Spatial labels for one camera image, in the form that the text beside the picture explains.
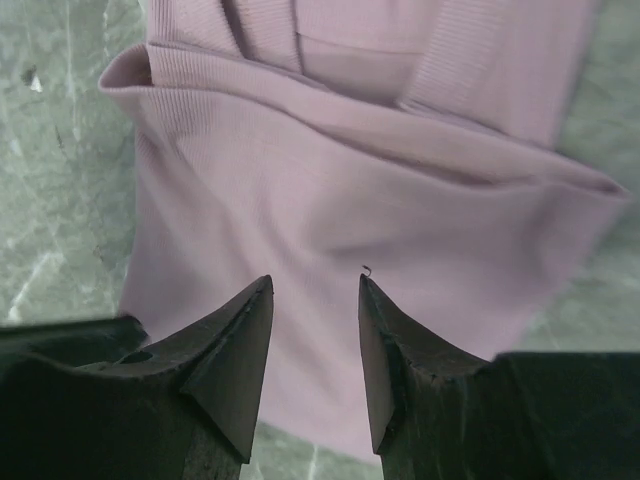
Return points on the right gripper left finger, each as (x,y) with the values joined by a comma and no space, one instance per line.
(185,407)

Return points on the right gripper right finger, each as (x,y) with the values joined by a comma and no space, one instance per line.
(427,400)

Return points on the pink tank top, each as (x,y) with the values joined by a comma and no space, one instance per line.
(309,140)

